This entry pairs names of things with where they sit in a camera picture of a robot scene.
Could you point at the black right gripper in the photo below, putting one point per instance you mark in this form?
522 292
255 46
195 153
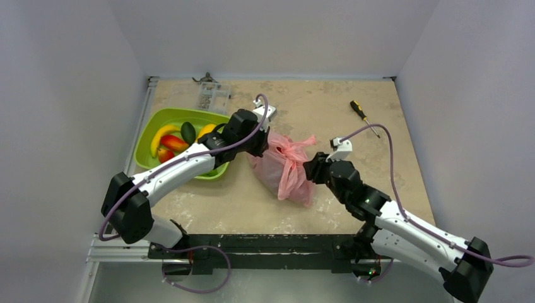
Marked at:
314 168

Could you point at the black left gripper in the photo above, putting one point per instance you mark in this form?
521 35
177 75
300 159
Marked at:
263 134

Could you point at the pink plastic bag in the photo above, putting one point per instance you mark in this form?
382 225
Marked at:
281 169

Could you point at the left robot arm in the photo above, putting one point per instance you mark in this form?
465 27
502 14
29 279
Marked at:
129 200

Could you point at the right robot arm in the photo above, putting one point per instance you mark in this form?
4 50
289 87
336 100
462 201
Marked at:
461 265

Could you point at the yellow fake mango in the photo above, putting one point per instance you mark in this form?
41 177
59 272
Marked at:
205 130

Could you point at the dark green fake avocado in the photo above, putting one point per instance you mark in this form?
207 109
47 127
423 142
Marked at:
188 133

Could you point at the green fake apple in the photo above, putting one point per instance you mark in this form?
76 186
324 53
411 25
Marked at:
213 173

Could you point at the red orange fake mango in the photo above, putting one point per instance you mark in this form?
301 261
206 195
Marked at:
173 143

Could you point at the yellow fake banana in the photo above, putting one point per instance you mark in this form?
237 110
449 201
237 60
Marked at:
155 142

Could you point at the clear plastic screw box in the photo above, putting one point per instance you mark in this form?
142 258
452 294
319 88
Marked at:
207 96

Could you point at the dark metal clamp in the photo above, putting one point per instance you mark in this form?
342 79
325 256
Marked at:
206 78

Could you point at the black yellow screwdriver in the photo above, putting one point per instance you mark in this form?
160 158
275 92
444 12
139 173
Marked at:
358 109

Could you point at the green plastic tray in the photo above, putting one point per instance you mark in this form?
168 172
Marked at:
177 117

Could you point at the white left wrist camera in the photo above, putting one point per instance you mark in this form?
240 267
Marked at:
261 110

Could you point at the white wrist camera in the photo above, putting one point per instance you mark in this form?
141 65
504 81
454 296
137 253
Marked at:
340 149
261 110

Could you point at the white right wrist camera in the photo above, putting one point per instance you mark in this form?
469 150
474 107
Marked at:
340 149

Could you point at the aluminium frame rail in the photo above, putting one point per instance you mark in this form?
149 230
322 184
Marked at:
116 251

